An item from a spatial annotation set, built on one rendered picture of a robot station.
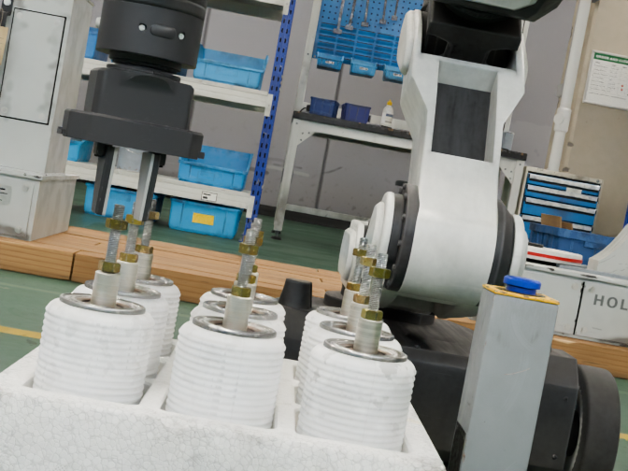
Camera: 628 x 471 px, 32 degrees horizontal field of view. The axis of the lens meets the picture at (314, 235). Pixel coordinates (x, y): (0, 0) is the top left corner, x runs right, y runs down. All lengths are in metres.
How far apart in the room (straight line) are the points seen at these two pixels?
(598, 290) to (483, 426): 2.03
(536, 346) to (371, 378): 0.28
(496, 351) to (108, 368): 0.42
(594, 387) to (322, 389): 0.69
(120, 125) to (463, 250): 0.57
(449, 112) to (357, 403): 0.68
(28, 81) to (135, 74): 2.24
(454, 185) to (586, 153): 6.04
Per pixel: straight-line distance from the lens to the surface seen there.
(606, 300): 3.18
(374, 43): 7.06
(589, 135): 7.44
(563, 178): 6.61
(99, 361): 0.94
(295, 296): 1.52
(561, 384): 1.54
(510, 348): 1.15
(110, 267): 0.96
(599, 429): 1.54
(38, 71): 3.16
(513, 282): 1.16
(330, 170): 9.38
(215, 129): 9.39
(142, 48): 0.92
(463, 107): 1.53
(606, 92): 7.48
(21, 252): 3.03
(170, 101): 0.95
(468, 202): 1.39
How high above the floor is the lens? 0.40
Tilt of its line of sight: 3 degrees down
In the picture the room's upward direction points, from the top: 10 degrees clockwise
